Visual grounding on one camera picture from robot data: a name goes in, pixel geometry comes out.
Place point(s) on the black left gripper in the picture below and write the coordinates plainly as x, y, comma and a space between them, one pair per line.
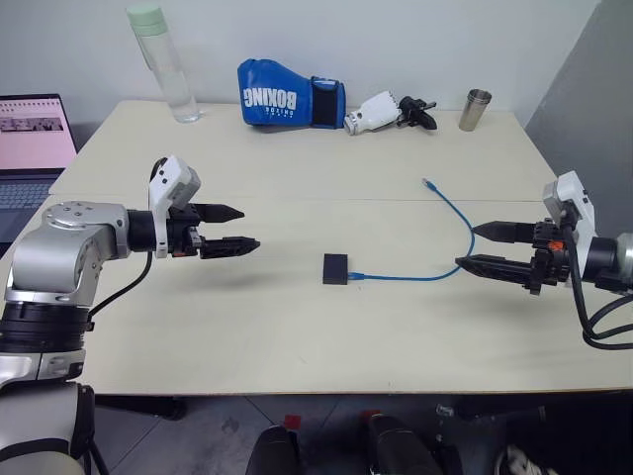
184, 230

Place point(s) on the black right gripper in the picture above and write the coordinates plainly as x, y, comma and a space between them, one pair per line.
548, 255

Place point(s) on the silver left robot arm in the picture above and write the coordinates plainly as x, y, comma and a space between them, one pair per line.
54, 252

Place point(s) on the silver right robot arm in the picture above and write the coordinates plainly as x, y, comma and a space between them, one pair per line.
613, 258

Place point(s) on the small black box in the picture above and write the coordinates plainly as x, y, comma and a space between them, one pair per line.
335, 268

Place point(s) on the steel cup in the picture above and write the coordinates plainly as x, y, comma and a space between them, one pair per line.
475, 110

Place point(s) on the blue boxing glove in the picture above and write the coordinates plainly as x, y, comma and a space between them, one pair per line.
289, 96

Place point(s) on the black table leg bar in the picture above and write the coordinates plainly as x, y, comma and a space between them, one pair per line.
143, 407
524, 410

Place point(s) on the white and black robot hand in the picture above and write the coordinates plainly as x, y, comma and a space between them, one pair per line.
390, 113

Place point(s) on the clear bottle with green cap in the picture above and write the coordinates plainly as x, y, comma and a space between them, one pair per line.
165, 64

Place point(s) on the open laptop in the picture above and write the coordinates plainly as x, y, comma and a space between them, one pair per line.
27, 158

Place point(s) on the white sneaker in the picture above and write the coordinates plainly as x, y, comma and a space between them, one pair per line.
521, 460

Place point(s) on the dark rounded robot leg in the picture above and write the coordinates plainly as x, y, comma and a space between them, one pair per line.
273, 452
403, 445

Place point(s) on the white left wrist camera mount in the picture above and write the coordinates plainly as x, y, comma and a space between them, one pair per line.
169, 184

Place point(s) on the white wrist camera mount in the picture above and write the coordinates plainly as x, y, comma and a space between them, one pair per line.
169, 184
573, 205

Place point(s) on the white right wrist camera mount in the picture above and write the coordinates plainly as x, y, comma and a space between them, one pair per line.
573, 205

